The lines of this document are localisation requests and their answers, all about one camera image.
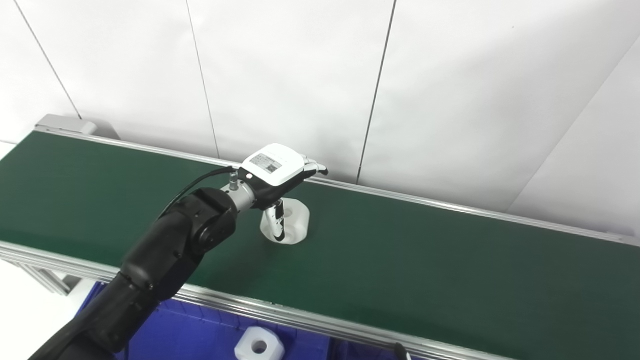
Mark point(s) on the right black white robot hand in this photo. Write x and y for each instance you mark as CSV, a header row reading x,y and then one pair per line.
x,y
401,351

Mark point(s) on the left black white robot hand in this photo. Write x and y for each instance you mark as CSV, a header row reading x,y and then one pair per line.
x,y
272,165

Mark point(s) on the white round plastic part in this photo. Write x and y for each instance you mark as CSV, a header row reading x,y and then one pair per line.
x,y
296,222

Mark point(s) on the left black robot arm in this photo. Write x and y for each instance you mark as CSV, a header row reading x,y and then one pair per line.
x,y
165,255

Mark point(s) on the green conveyor belt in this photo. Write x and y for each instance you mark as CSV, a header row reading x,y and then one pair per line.
x,y
425,265

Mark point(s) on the white blocky part with hole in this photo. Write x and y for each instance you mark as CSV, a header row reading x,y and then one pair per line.
x,y
260,346

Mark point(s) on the grey conveyor motor housing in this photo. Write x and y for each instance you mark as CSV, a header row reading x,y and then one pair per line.
x,y
65,124

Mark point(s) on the aluminium conveyor support frame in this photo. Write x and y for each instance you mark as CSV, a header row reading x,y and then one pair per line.
x,y
45,275

